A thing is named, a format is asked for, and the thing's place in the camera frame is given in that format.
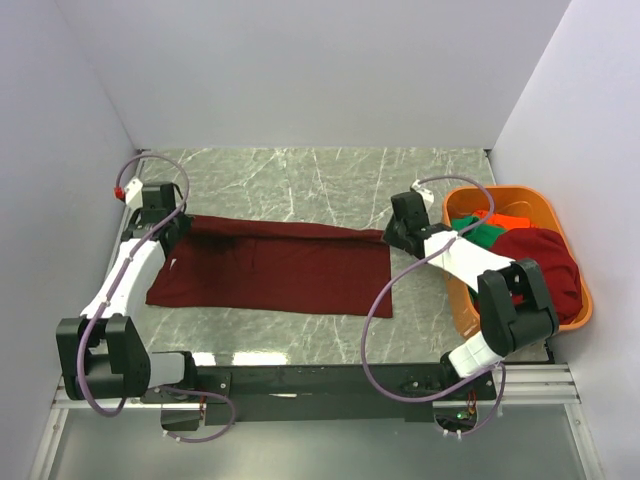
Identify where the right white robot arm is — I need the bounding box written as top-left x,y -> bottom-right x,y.
383,191 -> 559,399

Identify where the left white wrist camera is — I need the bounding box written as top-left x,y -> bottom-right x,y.
114,177 -> 143,210

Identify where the orange plastic basket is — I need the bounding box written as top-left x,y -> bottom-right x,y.
442,185 -> 593,339

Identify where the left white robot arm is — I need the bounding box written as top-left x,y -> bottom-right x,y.
56,178 -> 200,402

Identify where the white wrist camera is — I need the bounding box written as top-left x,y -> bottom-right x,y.
114,177 -> 143,210
410,180 -> 435,210

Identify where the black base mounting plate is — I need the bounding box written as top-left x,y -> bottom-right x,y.
141,363 -> 497,426

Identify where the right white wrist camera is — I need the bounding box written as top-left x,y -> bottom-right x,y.
410,180 -> 435,210

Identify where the dark red t-shirt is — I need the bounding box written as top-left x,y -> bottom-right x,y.
146,215 -> 391,316

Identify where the green t-shirt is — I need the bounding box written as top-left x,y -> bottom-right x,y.
451,216 -> 506,250

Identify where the red t-shirt in basket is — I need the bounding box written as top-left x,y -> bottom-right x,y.
489,228 -> 583,325

